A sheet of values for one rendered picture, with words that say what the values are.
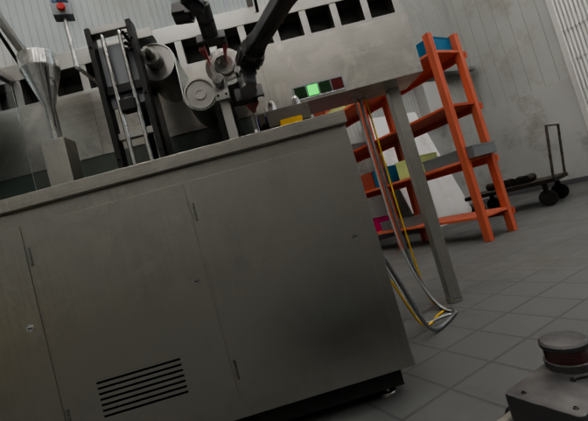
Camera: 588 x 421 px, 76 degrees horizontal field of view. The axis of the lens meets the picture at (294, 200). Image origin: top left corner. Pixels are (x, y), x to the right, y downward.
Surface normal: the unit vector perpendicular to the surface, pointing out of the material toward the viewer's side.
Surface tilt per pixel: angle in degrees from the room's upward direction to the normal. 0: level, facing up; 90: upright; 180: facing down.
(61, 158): 90
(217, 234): 90
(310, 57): 90
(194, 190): 90
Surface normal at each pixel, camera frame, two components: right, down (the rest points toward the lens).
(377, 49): 0.04, -0.07
